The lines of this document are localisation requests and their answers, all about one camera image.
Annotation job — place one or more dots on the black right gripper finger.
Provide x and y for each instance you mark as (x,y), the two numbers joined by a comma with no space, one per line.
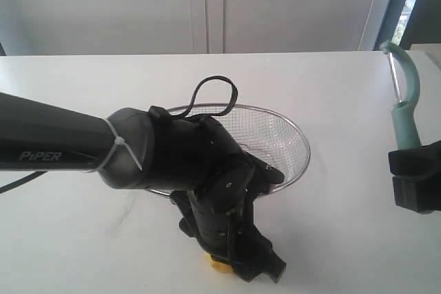
(417,191)
(421,163)

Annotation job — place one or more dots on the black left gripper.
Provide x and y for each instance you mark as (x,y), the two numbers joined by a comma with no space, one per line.
(218,211)

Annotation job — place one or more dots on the yellow lemon with sticker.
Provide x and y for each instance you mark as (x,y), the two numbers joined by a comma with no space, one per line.
(219,267)

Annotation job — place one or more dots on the teal handled vegetable peeler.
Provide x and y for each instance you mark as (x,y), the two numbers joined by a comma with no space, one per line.
(406,82)

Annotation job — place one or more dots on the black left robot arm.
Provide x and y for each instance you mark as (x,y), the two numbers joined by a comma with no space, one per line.
(38,138)

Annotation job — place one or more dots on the white side table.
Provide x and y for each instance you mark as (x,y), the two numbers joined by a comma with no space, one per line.
(432,50)

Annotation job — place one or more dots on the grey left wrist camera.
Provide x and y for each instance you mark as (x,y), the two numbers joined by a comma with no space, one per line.
(267,176)

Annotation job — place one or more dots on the oval wire mesh basket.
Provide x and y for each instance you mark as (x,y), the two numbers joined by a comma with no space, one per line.
(275,142)

